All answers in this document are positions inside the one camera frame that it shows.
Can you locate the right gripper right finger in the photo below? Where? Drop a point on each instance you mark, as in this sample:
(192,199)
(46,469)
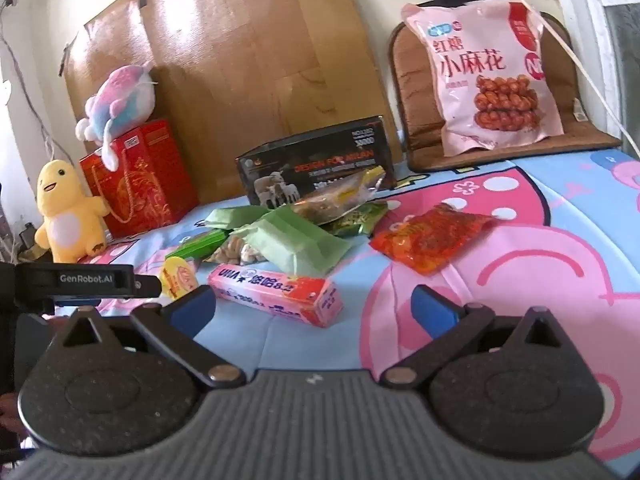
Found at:
(454,331)

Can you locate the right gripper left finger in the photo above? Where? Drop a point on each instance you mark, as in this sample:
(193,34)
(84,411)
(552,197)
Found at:
(171,331)

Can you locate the yellow round jelly cup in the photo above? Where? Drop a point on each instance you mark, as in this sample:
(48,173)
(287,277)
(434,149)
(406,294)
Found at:
(178,277)

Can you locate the green stick snack pack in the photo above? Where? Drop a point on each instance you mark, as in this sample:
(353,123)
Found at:
(199,245)

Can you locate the red spicy snack packet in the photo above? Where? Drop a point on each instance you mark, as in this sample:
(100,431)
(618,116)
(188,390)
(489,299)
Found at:
(428,242)

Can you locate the peanut snack bag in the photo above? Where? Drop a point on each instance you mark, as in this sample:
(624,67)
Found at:
(235,250)

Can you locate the dark green snack packet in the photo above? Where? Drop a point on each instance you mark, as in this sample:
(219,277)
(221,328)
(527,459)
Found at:
(360,221)

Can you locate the light green snack packet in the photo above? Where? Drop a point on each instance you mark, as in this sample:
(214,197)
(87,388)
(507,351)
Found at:
(293,244)

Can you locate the yellow plush toy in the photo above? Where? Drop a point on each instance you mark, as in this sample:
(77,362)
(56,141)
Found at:
(72,226)

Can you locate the red gift bag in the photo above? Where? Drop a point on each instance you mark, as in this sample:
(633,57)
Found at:
(151,187)

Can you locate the black sheep print box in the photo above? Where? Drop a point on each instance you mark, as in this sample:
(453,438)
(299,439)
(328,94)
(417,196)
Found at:
(283,171)

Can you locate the brown seat cushion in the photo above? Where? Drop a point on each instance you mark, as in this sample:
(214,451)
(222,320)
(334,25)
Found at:
(421,120)

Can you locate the pink blue plush toy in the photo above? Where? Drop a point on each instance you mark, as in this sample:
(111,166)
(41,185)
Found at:
(125,101)

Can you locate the large pink snack bag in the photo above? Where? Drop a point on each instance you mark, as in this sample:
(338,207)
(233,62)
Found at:
(486,66)

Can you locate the wooden board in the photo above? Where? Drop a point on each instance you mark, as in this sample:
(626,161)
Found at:
(233,74)

